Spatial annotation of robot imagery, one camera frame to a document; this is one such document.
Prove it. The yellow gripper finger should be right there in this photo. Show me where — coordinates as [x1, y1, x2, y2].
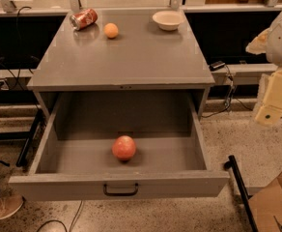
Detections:
[254, 68, 282, 127]
[245, 29, 268, 55]

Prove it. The red apple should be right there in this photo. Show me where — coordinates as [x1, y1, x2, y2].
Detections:
[112, 135, 136, 160]

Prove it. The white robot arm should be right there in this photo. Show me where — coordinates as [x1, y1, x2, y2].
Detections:
[245, 12, 282, 127]

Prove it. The grey cabinet with counter top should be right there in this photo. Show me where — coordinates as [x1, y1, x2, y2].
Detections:
[27, 9, 214, 115]

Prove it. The grey open drawer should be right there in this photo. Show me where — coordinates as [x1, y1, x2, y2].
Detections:
[10, 91, 229, 201]

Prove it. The black power adapter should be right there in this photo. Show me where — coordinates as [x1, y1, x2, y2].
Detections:
[209, 61, 225, 72]

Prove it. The black metal stand leg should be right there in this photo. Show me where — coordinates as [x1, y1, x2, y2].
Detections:
[224, 155, 259, 232]

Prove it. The white bowl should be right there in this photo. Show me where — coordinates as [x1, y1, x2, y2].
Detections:
[153, 11, 184, 31]

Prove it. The cardboard box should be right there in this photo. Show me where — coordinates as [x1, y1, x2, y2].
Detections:
[249, 172, 282, 232]

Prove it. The orange fruit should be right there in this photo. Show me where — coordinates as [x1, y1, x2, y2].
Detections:
[103, 23, 119, 39]

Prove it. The red soda can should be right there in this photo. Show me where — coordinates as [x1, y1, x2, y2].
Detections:
[70, 9, 98, 31]

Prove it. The black chair leg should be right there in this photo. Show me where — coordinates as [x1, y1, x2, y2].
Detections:
[0, 109, 43, 167]

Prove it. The tan shoe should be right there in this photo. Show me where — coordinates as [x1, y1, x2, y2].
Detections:
[0, 194, 23, 220]

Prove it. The black drawer handle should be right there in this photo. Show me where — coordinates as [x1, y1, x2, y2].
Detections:
[103, 184, 139, 197]

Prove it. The black floor cable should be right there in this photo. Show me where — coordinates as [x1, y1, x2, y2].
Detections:
[34, 200, 85, 232]

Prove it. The black hanging cable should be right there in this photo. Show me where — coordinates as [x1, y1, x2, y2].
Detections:
[0, 5, 41, 92]

